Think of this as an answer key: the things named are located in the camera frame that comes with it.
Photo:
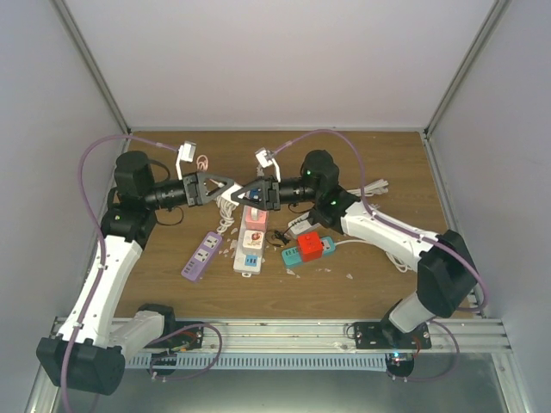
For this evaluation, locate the small white usb charger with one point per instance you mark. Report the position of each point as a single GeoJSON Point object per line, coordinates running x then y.
{"type": "Point", "coordinates": [227, 194]}

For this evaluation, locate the white power strip green ports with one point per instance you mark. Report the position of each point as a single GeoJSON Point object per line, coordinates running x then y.
{"type": "Point", "coordinates": [301, 225]}

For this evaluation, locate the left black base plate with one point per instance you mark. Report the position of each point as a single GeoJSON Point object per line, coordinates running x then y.
{"type": "Point", "coordinates": [186, 340]}

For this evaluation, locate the long white power strip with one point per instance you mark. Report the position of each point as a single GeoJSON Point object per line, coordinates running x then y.
{"type": "Point", "coordinates": [247, 264]}

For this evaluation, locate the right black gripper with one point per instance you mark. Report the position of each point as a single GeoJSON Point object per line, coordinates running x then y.
{"type": "Point", "coordinates": [270, 186]}

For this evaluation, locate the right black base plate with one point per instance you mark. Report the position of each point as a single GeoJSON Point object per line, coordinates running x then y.
{"type": "Point", "coordinates": [370, 335]}

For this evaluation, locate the grey slotted cable duct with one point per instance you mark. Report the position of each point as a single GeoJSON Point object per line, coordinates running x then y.
{"type": "Point", "coordinates": [244, 361]}

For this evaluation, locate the pink cube socket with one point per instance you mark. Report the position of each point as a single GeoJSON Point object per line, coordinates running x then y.
{"type": "Point", "coordinates": [250, 224]}

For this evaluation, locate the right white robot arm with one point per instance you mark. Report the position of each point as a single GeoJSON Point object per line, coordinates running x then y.
{"type": "Point", "coordinates": [445, 270]}

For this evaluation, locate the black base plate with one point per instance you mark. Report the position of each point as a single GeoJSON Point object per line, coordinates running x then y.
{"type": "Point", "coordinates": [186, 340]}
{"type": "Point", "coordinates": [370, 335]}

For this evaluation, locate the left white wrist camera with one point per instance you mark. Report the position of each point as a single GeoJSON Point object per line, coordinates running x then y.
{"type": "Point", "coordinates": [185, 154]}

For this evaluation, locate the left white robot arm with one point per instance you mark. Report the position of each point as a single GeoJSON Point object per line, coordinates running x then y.
{"type": "Point", "coordinates": [87, 354]}

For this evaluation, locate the black charger with cable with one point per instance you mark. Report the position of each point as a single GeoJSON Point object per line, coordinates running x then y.
{"type": "Point", "coordinates": [278, 238]}

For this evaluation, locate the aluminium front rail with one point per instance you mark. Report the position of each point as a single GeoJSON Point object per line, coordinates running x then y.
{"type": "Point", "coordinates": [475, 335]}

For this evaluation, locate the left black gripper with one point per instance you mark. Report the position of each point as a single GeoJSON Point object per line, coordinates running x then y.
{"type": "Point", "coordinates": [198, 187]}

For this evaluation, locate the red cube socket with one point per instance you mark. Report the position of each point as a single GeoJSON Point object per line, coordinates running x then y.
{"type": "Point", "coordinates": [310, 246]}

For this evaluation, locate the white cube socket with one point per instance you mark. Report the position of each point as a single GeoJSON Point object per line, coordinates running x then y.
{"type": "Point", "coordinates": [253, 241]}

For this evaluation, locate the purple power strip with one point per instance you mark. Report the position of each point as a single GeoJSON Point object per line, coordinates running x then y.
{"type": "Point", "coordinates": [198, 263]}

